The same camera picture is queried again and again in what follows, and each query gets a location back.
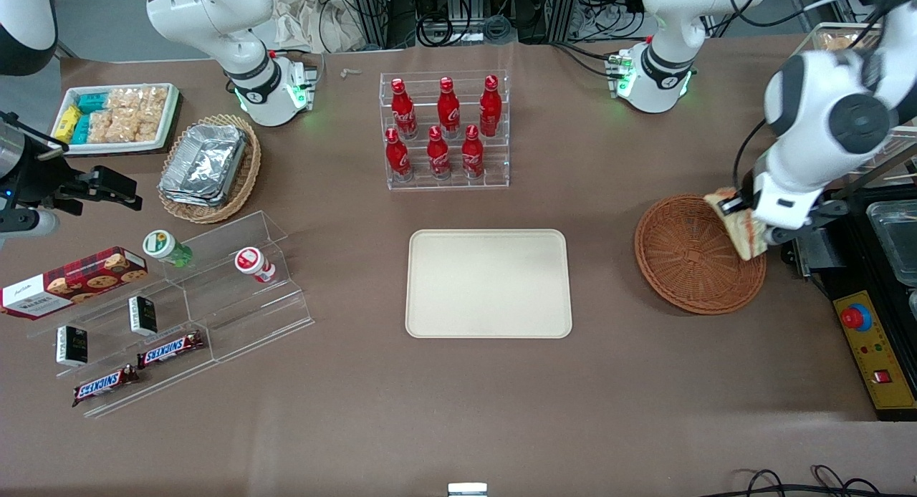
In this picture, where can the small black white box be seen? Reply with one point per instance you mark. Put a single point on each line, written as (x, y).
(71, 345)
(143, 315)

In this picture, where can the white rectangular snack tray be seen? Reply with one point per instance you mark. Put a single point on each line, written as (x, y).
(114, 147)

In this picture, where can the clear acrylic bottle rack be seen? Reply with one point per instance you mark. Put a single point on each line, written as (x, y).
(444, 184)

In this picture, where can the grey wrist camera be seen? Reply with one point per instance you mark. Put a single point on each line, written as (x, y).
(29, 223)
(824, 212)

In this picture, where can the red cola bottle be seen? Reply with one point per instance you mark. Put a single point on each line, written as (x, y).
(438, 155)
(472, 153)
(448, 110)
(402, 114)
(397, 157)
(490, 110)

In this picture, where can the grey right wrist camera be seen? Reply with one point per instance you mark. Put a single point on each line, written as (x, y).
(29, 223)

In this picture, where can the clear plastic container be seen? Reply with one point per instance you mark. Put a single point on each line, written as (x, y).
(895, 239)

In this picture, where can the red tartan cookie box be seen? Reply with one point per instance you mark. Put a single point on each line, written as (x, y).
(71, 282)

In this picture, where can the red lidded cup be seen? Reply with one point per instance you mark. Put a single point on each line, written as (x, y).
(252, 262)

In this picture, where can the teal snack packet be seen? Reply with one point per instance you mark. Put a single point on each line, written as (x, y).
(92, 102)
(81, 129)

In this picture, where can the green lidded cup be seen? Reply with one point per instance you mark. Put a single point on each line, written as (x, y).
(163, 245)

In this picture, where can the red emergency stop button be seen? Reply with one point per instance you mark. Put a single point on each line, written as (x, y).
(856, 318)

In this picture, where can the small clear plastic clip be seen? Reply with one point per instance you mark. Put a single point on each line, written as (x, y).
(351, 72)

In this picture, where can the black metal equipment base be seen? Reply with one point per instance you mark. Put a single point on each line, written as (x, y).
(852, 275)

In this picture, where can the yellow emergency stop box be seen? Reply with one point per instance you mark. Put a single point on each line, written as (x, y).
(881, 354)

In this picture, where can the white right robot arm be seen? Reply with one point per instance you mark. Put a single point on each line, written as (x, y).
(236, 24)

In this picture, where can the clear acrylic stepped display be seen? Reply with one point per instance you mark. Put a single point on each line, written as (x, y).
(236, 318)

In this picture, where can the stacked aluminium foil trays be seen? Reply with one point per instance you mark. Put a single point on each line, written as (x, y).
(204, 164)

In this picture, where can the snickers chocolate bar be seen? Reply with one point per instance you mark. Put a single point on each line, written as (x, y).
(170, 349)
(104, 384)

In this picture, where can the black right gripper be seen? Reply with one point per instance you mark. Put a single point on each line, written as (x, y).
(39, 180)

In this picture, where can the brown wicker basket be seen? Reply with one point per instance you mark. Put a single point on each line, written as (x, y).
(688, 261)

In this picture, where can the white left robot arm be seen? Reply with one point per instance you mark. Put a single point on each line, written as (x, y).
(824, 103)

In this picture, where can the clear rice cracker bag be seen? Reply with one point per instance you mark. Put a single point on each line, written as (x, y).
(102, 127)
(148, 127)
(123, 99)
(154, 99)
(123, 127)

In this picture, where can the aluminium frame rack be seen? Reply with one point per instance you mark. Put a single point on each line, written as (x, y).
(372, 10)

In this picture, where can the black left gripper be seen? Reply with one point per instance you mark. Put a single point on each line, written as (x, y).
(745, 189)

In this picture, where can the rice cracker bag in rack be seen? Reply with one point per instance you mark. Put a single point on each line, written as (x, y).
(838, 42)

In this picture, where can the crumpled beige cloth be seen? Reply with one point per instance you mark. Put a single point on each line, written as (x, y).
(315, 24)

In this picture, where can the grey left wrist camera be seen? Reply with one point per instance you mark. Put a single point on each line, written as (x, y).
(824, 212)

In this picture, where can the beige plastic tray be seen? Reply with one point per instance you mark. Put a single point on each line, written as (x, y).
(488, 283)

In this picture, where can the triangular sandwich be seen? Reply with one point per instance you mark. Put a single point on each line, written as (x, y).
(749, 239)

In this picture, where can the yellow snack packet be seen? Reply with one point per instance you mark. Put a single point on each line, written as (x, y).
(66, 123)

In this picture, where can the light oval wicker basket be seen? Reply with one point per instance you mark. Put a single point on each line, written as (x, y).
(247, 182)

